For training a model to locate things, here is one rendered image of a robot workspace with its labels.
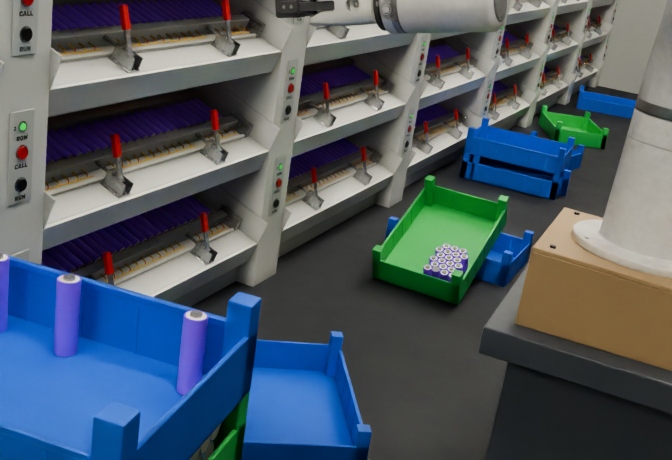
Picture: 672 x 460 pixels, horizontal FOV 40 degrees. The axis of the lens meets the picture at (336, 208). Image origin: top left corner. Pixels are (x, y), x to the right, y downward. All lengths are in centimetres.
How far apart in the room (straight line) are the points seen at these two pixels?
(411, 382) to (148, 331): 92
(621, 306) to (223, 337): 61
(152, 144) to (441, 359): 65
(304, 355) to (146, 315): 85
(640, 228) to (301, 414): 59
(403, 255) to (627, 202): 90
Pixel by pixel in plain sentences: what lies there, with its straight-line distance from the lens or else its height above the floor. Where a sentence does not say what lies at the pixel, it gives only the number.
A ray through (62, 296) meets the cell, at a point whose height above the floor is 46.
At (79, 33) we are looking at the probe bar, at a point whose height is 53.
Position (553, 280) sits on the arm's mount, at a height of 35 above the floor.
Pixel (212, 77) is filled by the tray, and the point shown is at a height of 45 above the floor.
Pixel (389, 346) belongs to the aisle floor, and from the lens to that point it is 172.
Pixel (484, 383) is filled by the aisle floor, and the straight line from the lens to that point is 166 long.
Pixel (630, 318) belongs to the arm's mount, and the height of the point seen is 33.
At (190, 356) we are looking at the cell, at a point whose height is 44.
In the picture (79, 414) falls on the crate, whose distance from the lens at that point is 68.
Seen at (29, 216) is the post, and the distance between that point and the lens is 127.
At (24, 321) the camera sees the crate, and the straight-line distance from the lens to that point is 80.
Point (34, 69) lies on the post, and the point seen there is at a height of 51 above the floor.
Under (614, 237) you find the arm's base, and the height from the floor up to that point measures 40.
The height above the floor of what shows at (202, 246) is 13.
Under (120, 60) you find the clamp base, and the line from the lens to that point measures 138.
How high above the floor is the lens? 77
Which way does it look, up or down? 19 degrees down
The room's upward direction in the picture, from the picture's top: 9 degrees clockwise
